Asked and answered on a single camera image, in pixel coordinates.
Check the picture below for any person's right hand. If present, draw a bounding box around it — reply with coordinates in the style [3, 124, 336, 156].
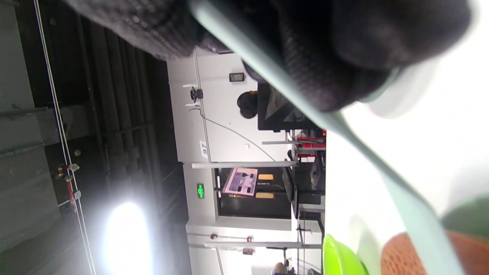
[63, 0, 472, 113]

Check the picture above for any teal dessert spatula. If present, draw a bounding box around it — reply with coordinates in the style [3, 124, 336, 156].
[189, 0, 465, 275]

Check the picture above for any pale green plate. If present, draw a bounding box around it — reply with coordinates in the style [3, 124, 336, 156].
[441, 197, 489, 239]

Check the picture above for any brown bread slice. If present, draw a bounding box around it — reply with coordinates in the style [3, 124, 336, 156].
[381, 230, 489, 275]

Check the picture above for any monitor with pink screen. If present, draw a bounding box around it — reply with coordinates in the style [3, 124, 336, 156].
[223, 167, 258, 197]

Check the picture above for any lime green bowl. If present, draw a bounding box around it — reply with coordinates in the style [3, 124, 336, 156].
[323, 234, 369, 275]

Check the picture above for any bright ceiling light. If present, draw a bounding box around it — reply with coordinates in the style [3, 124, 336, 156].
[101, 202, 154, 275]

